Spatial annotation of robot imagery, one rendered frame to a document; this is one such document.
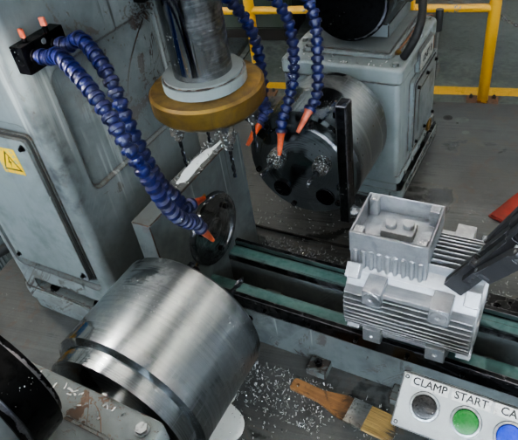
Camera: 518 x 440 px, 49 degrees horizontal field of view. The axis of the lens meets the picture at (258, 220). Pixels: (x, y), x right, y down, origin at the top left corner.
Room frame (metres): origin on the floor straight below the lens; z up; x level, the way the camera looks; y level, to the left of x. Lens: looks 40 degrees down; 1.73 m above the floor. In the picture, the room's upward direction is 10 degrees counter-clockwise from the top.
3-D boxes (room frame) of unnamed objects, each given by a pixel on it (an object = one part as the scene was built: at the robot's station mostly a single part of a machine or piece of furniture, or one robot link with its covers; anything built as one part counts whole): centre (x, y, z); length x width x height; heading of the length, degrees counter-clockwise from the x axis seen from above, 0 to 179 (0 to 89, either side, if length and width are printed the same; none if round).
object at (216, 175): (0.87, 0.14, 0.97); 0.30 x 0.11 x 0.34; 145
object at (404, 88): (1.27, -0.33, 0.99); 0.35 x 0.31 x 0.37; 145
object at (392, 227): (0.63, -0.21, 1.11); 0.12 x 0.11 x 0.07; 57
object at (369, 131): (1.06, -0.18, 1.04); 0.41 x 0.25 x 0.25; 145
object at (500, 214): (0.93, -0.62, 0.80); 0.15 x 0.12 x 0.01; 32
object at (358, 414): (0.54, -0.09, 0.80); 0.21 x 0.05 x 0.01; 51
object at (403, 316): (0.61, -0.24, 1.02); 0.20 x 0.19 x 0.19; 57
